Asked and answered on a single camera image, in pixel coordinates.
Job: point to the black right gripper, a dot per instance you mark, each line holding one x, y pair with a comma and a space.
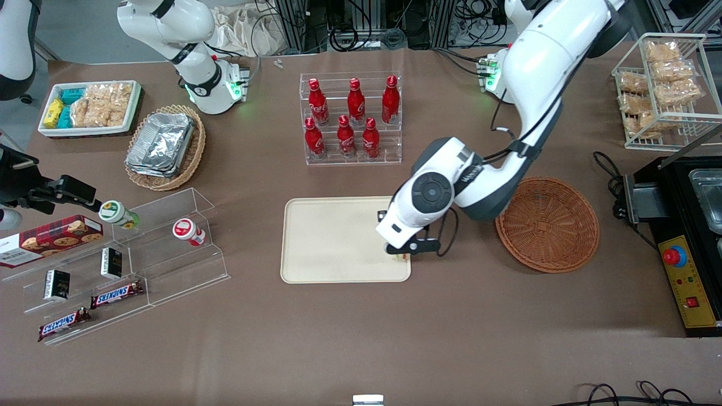
16, 181

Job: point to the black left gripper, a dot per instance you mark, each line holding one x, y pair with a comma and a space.
381, 215

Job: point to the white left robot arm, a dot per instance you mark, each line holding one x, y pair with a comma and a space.
541, 62

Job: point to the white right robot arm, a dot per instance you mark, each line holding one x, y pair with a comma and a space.
197, 34

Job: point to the beige plastic tray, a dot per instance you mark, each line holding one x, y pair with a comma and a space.
333, 239

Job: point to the white rectangular snack tray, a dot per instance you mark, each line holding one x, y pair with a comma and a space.
132, 113

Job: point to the light oval wicker basket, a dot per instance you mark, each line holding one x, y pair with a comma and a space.
194, 152

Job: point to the brown wicker basket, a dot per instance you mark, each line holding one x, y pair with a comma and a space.
550, 228

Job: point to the green-lid yogurt bottle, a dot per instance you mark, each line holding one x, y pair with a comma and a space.
117, 214

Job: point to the red tartan cookie box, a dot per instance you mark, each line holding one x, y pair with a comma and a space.
51, 239

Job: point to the teal snack packet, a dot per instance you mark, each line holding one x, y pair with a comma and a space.
65, 117
72, 95

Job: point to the yellow snack packet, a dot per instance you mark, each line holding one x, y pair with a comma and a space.
53, 113

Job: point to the small black box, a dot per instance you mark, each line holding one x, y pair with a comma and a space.
111, 263
56, 285

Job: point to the clear rice cracker bag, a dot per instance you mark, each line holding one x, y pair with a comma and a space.
101, 104

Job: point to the stacked foil containers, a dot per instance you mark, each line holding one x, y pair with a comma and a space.
161, 144

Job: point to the Snickers bar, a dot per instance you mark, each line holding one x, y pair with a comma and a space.
117, 294
63, 324

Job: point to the clear acrylic bottle rack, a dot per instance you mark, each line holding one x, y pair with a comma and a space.
352, 160

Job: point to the red cola bottle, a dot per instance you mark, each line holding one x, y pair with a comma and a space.
318, 104
346, 140
356, 104
390, 101
370, 141
314, 141

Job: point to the red-lid yogurt bottle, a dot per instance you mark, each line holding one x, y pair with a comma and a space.
188, 231

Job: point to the clear acrylic stepped shelf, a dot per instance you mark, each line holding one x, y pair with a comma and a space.
169, 265

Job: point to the beige cloth bag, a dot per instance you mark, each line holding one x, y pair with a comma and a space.
242, 31

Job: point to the bagged fried snack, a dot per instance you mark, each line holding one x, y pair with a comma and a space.
661, 52
677, 93
634, 102
671, 72
633, 83
640, 125

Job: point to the red emergency stop button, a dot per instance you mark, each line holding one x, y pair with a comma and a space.
672, 256

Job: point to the black countertop appliance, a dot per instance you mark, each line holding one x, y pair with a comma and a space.
677, 186

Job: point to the yellow control panel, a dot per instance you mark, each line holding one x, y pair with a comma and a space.
691, 282

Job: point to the white rounded wrist camera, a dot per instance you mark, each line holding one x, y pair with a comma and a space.
8, 219

